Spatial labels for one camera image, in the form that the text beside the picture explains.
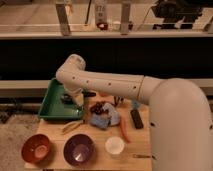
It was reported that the green plastic tray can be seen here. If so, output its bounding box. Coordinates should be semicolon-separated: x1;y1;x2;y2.
38;78;84;121

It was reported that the black handled brush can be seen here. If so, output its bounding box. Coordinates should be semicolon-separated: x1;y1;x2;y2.
60;91;96;104

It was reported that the red bowl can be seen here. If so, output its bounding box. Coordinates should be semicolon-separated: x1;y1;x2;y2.
21;134;51;164

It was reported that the blue cloth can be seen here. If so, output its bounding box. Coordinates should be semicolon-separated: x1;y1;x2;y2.
89;102;120;130

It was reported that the black rectangular remote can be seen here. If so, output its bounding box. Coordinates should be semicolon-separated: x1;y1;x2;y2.
130;109;144;129

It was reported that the dark grape bunch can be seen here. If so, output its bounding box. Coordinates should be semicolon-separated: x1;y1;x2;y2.
90;102;105;115

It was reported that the yellow banana peel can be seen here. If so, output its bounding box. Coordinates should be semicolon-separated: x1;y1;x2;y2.
61;120;85;135

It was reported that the dark round small object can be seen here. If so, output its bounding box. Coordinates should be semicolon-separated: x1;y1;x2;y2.
113;96;124;107

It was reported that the orange carrot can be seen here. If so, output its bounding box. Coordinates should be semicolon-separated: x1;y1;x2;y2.
120;116;131;143

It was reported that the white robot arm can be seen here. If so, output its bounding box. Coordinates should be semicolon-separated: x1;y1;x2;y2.
56;54;213;171

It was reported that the metal spoon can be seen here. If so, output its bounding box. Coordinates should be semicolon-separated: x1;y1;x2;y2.
132;154;151;159

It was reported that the white paper cup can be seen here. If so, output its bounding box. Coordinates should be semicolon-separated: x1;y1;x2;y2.
105;136;125;155

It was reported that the purple bowl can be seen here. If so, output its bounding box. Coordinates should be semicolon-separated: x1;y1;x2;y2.
63;134;95;166

